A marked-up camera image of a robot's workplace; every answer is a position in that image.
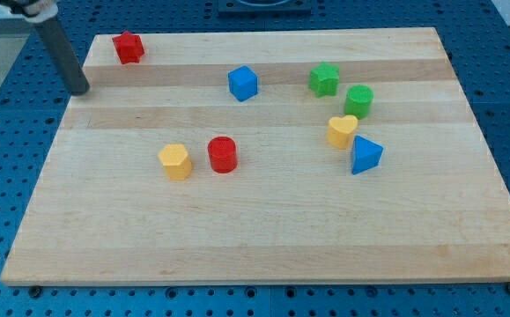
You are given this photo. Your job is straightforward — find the green cylinder block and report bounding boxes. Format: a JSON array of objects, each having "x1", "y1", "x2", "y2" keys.
[{"x1": 344, "y1": 85, "x2": 374, "y2": 119}]

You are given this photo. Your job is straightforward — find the yellow hexagon block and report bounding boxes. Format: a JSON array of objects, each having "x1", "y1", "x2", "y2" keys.
[{"x1": 158, "y1": 144, "x2": 193, "y2": 181}]

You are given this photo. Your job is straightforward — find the yellow heart block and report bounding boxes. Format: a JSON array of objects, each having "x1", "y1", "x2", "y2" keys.
[{"x1": 326, "y1": 114, "x2": 358, "y2": 150}]

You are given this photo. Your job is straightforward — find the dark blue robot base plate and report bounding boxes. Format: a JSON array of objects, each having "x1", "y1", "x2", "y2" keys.
[{"x1": 216, "y1": 0, "x2": 312, "y2": 16}]

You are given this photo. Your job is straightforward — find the green star block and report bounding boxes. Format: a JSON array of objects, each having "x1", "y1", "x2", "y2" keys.
[{"x1": 308, "y1": 63, "x2": 340, "y2": 98}]

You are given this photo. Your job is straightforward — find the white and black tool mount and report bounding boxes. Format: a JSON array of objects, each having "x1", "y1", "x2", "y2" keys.
[{"x1": 0, "y1": 0, "x2": 58, "y2": 23}]

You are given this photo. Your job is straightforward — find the red cylinder block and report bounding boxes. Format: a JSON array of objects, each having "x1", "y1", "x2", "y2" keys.
[{"x1": 207, "y1": 136, "x2": 238, "y2": 173}]

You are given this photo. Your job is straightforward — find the blue cube block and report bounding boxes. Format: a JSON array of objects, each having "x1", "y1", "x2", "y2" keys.
[{"x1": 228, "y1": 65, "x2": 258, "y2": 102}]

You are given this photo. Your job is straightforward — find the red star block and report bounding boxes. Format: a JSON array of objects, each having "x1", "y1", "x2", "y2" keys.
[{"x1": 112, "y1": 31, "x2": 144, "y2": 64}]

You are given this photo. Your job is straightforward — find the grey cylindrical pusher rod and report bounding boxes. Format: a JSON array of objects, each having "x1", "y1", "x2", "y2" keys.
[{"x1": 33, "y1": 16, "x2": 90, "y2": 96}]

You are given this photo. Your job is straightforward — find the light wooden board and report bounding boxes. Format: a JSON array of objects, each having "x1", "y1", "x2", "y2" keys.
[{"x1": 1, "y1": 27, "x2": 510, "y2": 286}]

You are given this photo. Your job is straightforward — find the blue triangle block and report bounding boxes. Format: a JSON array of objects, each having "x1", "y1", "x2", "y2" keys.
[{"x1": 351, "y1": 136, "x2": 384, "y2": 174}]

